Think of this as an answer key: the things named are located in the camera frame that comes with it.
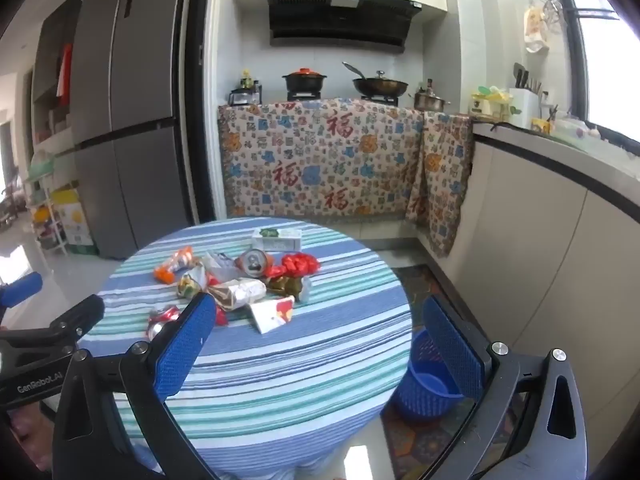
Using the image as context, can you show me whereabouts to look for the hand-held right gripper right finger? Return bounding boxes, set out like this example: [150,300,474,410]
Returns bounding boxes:
[422,295,588,480]

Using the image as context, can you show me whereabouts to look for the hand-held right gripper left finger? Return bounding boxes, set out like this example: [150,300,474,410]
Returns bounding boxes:
[52,291,218,480]

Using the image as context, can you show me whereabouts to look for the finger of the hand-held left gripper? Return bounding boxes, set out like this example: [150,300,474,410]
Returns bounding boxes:
[0,294,107,358]
[0,272,45,311]

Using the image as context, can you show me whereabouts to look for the crushed red can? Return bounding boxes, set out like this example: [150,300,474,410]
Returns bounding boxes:
[146,305,182,342]

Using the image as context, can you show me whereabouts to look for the blue plastic waste basket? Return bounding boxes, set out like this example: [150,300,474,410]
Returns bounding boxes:
[390,329,481,421]

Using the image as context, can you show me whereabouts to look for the white yellow chips bag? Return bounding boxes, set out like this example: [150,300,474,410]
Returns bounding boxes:
[176,266,211,300]

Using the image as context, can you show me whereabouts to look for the gold foil wrapper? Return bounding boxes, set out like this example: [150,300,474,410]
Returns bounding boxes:
[206,277,267,312]

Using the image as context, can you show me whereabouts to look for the orange snack packet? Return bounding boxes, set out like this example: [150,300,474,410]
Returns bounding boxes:
[152,246,195,282]

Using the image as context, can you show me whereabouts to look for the clear plastic wrapper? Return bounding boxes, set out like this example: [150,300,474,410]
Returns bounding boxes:
[200,251,243,283]

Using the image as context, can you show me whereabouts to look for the red white paper box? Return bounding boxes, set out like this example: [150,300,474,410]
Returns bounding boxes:
[247,296,297,336]

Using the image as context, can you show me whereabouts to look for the green wrapper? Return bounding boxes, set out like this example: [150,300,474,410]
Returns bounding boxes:
[266,275,312,303]

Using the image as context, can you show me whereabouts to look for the white green carton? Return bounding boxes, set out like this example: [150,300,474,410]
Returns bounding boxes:
[251,227,304,252]

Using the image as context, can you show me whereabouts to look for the red plastic bag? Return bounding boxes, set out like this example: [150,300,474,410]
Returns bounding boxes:
[264,253,319,280]

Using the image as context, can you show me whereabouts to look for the yellow white cardboard box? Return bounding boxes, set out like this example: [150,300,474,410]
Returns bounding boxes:
[52,187,98,256]

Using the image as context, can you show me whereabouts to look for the white storage rack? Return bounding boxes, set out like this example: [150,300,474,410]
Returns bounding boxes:
[25,157,68,256]

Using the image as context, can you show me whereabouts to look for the blue striped tablecloth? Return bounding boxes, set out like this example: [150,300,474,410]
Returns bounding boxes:
[75,217,413,480]

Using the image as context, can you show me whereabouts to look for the white kitchen cabinet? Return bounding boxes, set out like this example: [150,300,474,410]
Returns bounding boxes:
[470,122,640,480]

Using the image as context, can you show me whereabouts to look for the small patterned blanket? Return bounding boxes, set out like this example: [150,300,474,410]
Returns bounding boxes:
[405,110,476,260]

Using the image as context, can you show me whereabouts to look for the grey refrigerator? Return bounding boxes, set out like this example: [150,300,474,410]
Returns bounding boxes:
[70,0,193,261]

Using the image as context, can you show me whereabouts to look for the red hanging cloth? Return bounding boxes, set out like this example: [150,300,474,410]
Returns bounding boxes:
[56,44,73,106]

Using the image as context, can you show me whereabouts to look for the large patterned blanket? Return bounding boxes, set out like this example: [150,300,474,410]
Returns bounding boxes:
[217,99,426,225]

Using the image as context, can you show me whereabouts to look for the steel pot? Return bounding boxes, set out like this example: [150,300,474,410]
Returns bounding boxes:
[409,87,451,112]

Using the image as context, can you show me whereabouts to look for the green lidded container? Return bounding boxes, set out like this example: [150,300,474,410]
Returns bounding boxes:
[470,85,511,117]

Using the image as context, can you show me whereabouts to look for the clear plastic container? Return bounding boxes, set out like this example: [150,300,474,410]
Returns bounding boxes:
[550,117,601,141]

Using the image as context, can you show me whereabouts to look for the white knife holder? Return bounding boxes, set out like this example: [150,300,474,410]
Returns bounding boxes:
[509,62,543,128]

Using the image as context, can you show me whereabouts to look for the wok with lid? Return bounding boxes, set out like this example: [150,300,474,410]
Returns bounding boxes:
[342,61,410,98]

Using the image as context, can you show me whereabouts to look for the black gas stove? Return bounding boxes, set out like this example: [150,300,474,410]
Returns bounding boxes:
[286,89,401,107]

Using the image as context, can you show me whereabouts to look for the black clay pot red lid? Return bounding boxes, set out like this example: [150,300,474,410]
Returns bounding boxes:
[281,66,328,93]

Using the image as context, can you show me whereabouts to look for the hanging yellow white bag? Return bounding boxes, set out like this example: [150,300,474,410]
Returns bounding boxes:
[523,6,551,53]

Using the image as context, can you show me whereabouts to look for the window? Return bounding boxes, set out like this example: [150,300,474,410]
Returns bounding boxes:
[555,0,640,136]

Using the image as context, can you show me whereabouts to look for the black range hood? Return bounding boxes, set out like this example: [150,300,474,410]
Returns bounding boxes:
[266,0,422,53]

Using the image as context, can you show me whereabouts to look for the hanging metal utensil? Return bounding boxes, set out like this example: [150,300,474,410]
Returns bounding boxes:
[537,0,566,33]

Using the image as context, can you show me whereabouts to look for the brown wall shelf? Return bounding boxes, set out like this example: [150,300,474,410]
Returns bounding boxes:
[30,0,83,151]

